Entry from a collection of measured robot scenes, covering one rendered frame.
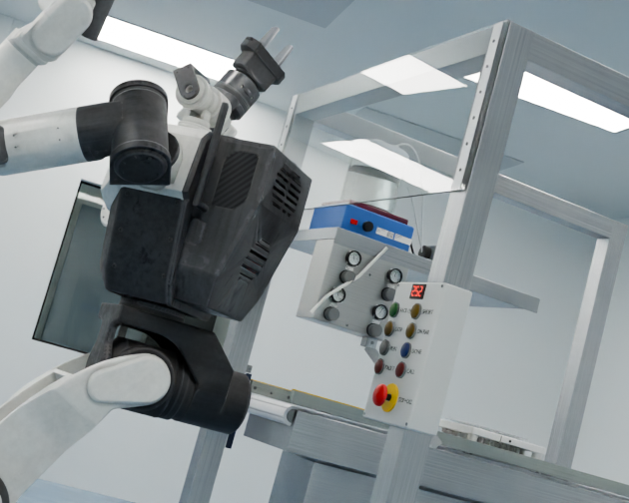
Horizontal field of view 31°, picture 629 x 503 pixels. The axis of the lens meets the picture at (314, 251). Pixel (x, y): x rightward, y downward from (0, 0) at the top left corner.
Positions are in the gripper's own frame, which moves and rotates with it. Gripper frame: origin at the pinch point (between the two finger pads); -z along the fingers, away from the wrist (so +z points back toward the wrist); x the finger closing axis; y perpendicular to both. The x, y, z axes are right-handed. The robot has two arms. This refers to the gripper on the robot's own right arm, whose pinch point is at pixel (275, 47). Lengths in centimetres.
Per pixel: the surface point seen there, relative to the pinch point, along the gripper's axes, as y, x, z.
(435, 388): -68, -33, 46
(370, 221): 11, -56, 4
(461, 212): -53, -25, 15
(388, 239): 9, -63, 4
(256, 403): 24, -73, 55
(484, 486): -10, -122, 35
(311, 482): 4, -86, 63
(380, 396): -60, -30, 52
